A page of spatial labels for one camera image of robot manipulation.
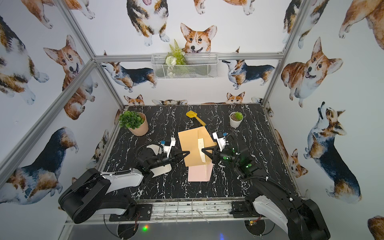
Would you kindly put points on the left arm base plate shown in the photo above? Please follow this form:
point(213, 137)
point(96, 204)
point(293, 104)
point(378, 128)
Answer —
point(141, 212)

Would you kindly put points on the pink envelope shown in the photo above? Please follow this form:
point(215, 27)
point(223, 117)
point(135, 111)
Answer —
point(201, 173)

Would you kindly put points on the brown kraft envelope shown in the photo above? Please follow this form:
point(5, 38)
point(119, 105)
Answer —
point(194, 140)

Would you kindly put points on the cream letter paper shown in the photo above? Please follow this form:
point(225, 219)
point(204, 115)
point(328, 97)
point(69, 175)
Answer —
point(201, 150)

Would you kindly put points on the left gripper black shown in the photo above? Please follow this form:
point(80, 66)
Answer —
point(169, 157)

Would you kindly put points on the white cream envelope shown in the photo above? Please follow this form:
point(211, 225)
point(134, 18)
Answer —
point(162, 169)

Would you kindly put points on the fern and white flower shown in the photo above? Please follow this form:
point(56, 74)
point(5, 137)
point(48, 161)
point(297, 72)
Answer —
point(175, 61)

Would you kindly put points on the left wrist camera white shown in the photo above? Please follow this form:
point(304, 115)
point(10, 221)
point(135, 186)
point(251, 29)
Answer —
point(167, 145)

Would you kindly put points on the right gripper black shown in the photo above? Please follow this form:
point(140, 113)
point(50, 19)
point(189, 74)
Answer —
point(217, 155)

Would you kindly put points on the small plant in white pot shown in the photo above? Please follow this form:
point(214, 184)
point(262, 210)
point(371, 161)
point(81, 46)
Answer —
point(235, 119)

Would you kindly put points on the green plant in terracotta pot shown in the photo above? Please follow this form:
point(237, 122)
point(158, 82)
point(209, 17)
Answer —
point(135, 122)

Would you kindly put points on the yellow toy shovel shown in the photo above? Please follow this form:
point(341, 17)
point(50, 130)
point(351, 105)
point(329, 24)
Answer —
point(193, 115)

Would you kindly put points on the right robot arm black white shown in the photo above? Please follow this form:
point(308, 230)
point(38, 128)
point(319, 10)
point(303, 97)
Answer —
point(301, 219)

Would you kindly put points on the white wire wall basket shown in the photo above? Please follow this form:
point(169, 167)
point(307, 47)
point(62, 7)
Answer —
point(188, 66)

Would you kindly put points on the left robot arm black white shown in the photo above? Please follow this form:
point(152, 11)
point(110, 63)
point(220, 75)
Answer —
point(91, 195)

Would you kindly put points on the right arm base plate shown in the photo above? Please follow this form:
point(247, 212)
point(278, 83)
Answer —
point(247, 210)

